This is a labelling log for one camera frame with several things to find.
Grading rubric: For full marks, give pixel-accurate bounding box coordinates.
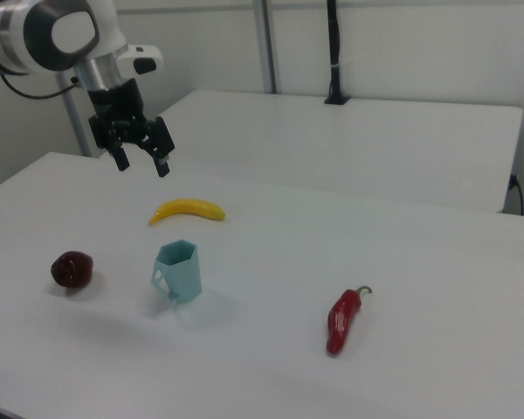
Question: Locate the light blue hexagonal mug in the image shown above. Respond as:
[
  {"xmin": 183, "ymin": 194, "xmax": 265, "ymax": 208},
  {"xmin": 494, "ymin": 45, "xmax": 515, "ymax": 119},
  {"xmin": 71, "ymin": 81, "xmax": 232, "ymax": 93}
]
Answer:
[{"xmin": 150, "ymin": 238, "xmax": 202, "ymax": 305}]

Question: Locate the yellow banana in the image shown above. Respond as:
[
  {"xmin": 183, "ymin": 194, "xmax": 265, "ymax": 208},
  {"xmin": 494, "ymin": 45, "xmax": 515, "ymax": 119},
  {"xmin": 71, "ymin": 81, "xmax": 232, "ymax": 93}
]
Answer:
[{"xmin": 148, "ymin": 198, "xmax": 226, "ymax": 226}]

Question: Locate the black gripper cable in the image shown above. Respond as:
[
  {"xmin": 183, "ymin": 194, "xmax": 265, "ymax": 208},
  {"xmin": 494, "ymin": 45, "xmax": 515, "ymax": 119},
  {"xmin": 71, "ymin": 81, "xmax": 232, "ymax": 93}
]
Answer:
[{"xmin": 0, "ymin": 72, "xmax": 80, "ymax": 100}]

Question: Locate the dark red apple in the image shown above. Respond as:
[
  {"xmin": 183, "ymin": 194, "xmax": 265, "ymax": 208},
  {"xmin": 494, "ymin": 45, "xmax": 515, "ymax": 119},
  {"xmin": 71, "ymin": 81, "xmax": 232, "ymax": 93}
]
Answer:
[{"xmin": 50, "ymin": 251, "xmax": 94, "ymax": 289}]

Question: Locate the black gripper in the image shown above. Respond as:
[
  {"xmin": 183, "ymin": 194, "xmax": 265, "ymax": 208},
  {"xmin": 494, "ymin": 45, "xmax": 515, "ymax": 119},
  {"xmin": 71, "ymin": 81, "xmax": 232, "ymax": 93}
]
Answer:
[{"xmin": 87, "ymin": 79, "xmax": 176, "ymax": 179}]

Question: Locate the black pole stand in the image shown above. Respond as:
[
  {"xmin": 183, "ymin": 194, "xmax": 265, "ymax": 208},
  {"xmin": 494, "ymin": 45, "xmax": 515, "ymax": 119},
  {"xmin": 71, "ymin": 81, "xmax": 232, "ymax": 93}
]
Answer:
[{"xmin": 323, "ymin": 0, "xmax": 350, "ymax": 106}]

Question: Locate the white side table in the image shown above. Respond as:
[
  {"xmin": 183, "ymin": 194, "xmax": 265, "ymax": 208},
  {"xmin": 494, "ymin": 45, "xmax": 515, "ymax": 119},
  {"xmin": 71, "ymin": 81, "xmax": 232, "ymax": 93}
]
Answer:
[{"xmin": 150, "ymin": 90, "xmax": 524, "ymax": 214}]

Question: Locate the red chili pepper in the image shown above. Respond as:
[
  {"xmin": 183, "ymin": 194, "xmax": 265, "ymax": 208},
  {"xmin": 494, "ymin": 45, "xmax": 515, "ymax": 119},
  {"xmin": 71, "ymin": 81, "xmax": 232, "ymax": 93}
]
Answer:
[{"xmin": 326, "ymin": 285, "xmax": 374, "ymax": 355}]

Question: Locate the dark wall cable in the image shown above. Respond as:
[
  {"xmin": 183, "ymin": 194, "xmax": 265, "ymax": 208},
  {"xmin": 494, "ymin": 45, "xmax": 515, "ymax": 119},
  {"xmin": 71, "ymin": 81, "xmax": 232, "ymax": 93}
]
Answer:
[{"xmin": 508, "ymin": 173, "xmax": 524, "ymax": 216}]

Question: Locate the grey metal frame post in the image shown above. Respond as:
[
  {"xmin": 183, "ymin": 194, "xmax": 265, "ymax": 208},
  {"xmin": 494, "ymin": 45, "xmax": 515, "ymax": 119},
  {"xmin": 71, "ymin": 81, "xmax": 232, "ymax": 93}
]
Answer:
[
  {"xmin": 54, "ymin": 72, "xmax": 93, "ymax": 158},
  {"xmin": 252, "ymin": 0, "xmax": 281, "ymax": 94}
]

